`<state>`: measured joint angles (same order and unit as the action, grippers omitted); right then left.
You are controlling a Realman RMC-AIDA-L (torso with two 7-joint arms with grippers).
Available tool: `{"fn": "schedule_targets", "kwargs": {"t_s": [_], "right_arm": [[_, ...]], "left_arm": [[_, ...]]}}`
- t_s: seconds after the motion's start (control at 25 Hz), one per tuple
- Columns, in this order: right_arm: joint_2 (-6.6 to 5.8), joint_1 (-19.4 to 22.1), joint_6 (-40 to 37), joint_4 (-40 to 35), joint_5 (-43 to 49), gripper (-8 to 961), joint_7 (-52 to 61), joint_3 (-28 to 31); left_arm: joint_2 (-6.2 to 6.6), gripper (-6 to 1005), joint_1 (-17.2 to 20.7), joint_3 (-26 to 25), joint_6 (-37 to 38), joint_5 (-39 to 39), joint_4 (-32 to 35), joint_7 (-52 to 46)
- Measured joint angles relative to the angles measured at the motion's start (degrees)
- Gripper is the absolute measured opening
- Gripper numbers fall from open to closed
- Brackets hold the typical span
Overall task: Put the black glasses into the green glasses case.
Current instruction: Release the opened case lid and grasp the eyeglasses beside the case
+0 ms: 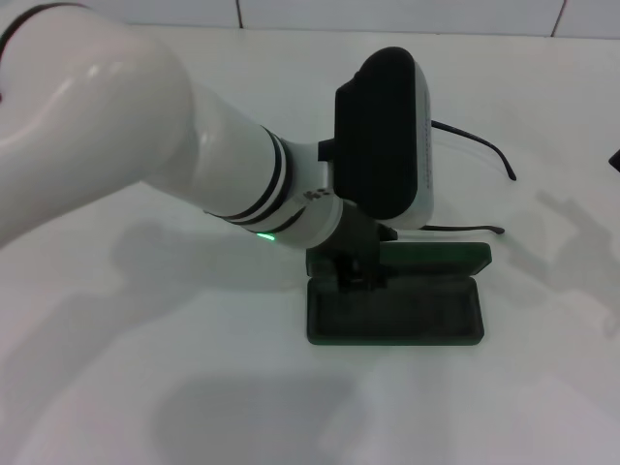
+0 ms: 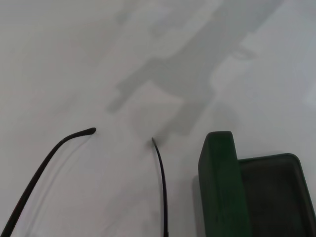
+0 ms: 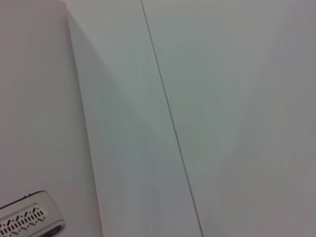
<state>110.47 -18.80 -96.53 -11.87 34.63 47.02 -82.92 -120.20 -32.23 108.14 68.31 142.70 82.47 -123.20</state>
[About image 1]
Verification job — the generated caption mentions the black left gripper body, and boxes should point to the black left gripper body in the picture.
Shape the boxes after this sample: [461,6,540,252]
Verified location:
[332,202,399,266]

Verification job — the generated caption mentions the green glasses case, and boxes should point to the green glasses case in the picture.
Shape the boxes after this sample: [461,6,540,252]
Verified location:
[305,240,493,348]

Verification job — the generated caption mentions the black glasses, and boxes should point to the black glasses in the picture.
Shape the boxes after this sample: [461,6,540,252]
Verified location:
[420,119,517,237]

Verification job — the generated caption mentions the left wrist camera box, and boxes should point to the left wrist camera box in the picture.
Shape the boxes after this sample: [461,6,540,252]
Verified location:
[332,46,436,232]

